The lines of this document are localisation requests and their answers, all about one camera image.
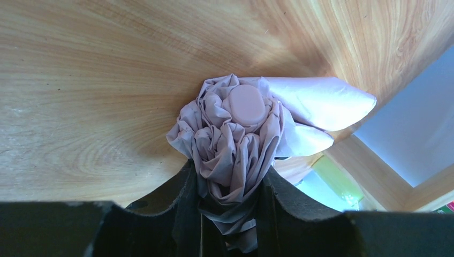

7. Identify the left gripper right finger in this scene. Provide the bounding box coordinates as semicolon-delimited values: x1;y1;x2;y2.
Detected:
256;168;362;256

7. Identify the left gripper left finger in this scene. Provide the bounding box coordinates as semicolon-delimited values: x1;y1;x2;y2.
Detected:
86;161;227;256

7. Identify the pink folding umbrella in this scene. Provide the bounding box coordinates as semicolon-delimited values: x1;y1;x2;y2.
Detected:
166;74;376;253

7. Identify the wooden shelf rack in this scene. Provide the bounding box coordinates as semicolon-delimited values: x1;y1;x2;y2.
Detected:
323;135;453;212

